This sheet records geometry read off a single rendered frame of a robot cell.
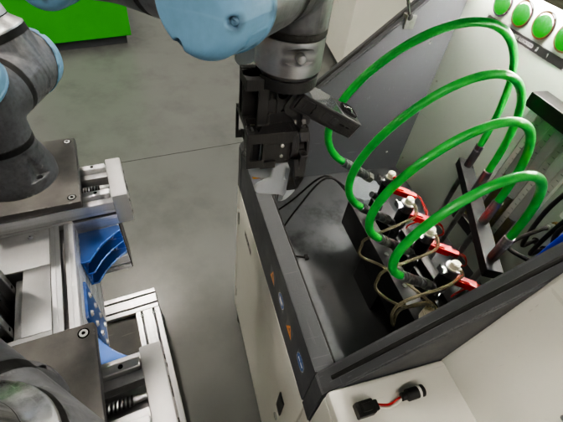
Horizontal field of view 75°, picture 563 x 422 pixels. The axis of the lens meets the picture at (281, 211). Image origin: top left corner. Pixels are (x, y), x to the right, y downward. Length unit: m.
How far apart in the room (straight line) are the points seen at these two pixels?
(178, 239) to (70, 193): 1.26
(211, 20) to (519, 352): 0.59
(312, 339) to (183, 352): 1.08
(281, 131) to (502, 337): 0.45
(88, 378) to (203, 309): 1.23
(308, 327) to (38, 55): 0.74
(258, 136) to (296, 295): 0.40
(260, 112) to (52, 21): 3.53
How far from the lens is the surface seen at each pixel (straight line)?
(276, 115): 0.46
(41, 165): 0.87
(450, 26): 0.69
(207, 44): 0.29
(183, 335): 1.77
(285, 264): 0.80
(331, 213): 1.09
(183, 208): 2.22
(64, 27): 3.94
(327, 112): 0.47
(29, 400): 0.35
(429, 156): 0.58
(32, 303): 0.83
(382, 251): 0.84
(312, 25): 0.40
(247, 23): 0.28
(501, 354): 0.68
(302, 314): 0.74
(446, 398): 0.73
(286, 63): 0.41
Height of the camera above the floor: 1.60
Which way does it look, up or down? 46 degrees down
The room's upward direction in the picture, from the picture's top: 9 degrees clockwise
